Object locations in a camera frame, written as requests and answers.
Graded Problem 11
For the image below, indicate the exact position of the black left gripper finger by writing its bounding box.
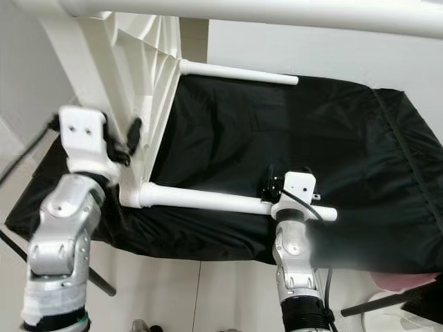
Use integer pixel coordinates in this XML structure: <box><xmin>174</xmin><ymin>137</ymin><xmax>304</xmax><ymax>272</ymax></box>
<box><xmin>126</xmin><ymin>118</ymin><xmax>144</xmax><ymax>156</ymax></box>

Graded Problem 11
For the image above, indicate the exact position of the white plastic table top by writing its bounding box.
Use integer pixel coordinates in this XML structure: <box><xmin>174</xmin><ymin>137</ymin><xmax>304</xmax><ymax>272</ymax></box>
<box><xmin>35</xmin><ymin>0</ymin><xmax>181</xmax><ymax>208</ymax></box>

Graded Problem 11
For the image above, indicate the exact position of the black cloth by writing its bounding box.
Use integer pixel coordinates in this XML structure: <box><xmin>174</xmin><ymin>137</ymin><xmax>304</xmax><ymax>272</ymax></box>
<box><xmin>3</xmin><ymin>73</ymin><xmax>443</xmax><ymax>274</ymax></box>

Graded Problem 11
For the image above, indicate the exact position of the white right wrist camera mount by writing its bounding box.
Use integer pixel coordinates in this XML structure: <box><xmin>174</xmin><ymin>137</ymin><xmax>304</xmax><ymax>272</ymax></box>
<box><xmin>270</xmin><ymin>171</ymin><xmax>319</xmax><ymax>222</ymax></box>

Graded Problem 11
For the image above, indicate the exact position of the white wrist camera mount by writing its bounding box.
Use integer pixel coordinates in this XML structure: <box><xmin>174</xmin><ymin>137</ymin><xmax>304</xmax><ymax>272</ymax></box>
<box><xmin>270</xmin><ymin>171</ymin><xmax>319</xmax><ymax>222</ymax></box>
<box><xmin>57</xmin><ymin>105</ymin><xmax>120</xmax><ymax>184</ymax></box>

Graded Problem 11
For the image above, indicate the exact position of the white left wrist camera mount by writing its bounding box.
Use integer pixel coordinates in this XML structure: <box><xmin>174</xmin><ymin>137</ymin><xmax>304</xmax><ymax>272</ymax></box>
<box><xmin>57</xmin><ymin>105</ymin><xmax>120</xmax><ymax>184</ymax></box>

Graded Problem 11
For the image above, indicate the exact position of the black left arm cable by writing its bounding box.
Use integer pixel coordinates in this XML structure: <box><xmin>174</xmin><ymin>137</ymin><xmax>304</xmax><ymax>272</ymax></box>
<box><xmin>0</xmin><ymin>114</ymin><xmax>62</xmax><ymax>184</ymax></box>

